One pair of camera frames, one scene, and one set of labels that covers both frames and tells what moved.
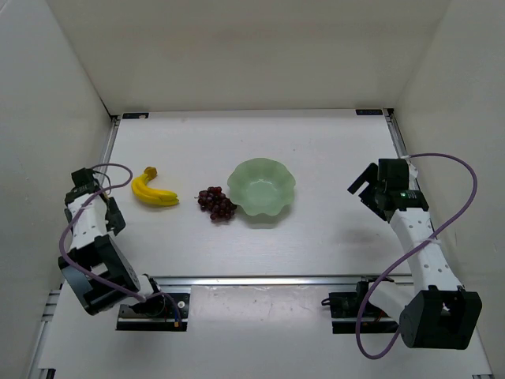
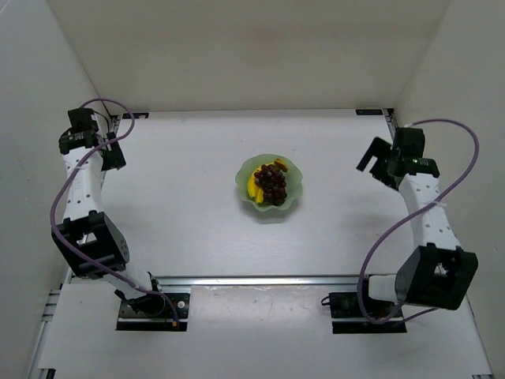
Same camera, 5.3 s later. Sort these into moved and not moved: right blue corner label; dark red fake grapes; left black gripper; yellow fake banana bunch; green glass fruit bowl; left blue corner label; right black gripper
Moved: left black gripper; right black gripper; yellow fake banana bunch; dark red fake grapes; green glass fruit bowl
Not moved: right blue corner label; left blue corner label
